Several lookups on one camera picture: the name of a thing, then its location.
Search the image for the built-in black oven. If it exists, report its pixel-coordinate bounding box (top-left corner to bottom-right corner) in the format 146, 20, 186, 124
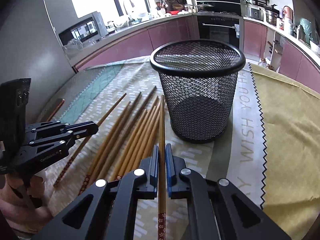
196, 0, 244, 50

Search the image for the leftmost bamboo chopstick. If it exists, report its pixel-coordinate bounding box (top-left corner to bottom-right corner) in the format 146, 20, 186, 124
53, 93, 128, 189

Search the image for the black phone on gripper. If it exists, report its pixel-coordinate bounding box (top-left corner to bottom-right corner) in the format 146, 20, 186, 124
1, 78, 31, 154

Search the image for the dark wooden chopstick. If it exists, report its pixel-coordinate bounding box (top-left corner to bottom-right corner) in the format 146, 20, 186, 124
45, 98, 65, 121

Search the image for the silver microwave oven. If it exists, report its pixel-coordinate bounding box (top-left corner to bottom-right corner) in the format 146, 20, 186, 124
59, 11, 108, 46

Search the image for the left hand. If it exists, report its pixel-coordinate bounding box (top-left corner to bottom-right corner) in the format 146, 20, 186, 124
1, 174, 53, 233

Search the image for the olive yellow cloth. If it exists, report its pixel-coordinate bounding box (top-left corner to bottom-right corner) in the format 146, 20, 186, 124
251, 64, 319, 239

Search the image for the black mesh utensil cup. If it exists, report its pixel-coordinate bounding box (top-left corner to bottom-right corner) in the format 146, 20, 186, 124
150, 39, 246, 144

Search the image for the steel pot on counter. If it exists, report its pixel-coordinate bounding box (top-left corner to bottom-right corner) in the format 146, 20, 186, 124
264, 4, 280, 26

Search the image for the bamboo chopstick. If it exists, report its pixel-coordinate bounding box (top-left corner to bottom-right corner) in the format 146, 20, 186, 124
110, 96, 159, 181
78, 92, 141, 195
117, 103, 159, 179
93, 86, 157, 182
53, 93, 128, 189
125, 112, 161, 176

